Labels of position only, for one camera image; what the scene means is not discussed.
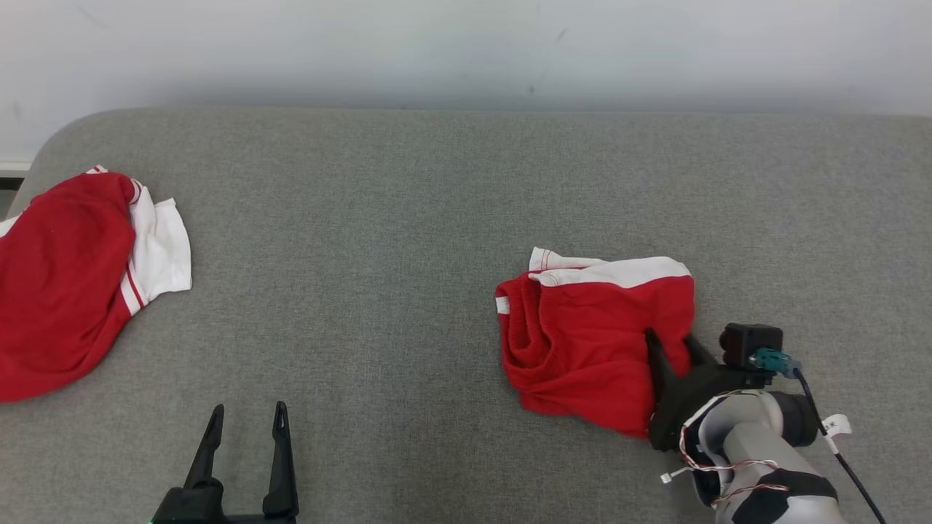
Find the black white wall baseboard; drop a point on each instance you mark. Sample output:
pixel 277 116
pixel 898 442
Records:
pixel 11 175

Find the red Bulls basketball jersey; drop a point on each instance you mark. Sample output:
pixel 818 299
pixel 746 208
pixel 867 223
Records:
pixel 582 342
pixel 58 291

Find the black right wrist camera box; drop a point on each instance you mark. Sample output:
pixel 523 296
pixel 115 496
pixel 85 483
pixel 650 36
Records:
pixel 750 342

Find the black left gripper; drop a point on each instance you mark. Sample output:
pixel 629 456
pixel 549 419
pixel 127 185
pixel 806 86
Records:
pixel 196 506

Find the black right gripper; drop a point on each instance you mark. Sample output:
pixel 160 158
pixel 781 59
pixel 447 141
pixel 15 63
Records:
pixel 692 397

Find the grey fabric sofa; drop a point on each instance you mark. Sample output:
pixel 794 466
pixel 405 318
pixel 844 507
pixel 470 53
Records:
pixel 364 291

